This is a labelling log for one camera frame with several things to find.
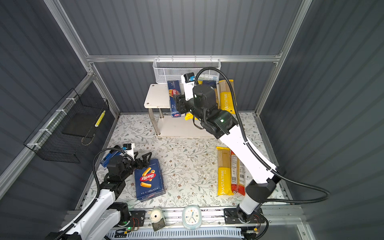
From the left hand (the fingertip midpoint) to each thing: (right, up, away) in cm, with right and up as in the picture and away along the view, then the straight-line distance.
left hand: (144, 153), depth 83 cm
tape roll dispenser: (+11, -27, -15) cm, 33 cm away
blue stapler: (-27, -7, +8) cm, 30 cm away
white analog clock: (+27, -30, -11) cm, 42 cm away
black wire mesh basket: (-35, +8, -18) cm, 41 cm away
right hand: (+22, +28, -21) cm, 42 cm away
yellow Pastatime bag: (+46, -12, +4) cm, 47 cm away
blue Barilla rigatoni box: (+4, -15, -3) cm, 15 cm away
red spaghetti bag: (+53, -13, +2) cm, 55 cm away
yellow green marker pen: (-23, +19, -3) cm, 30 cm away
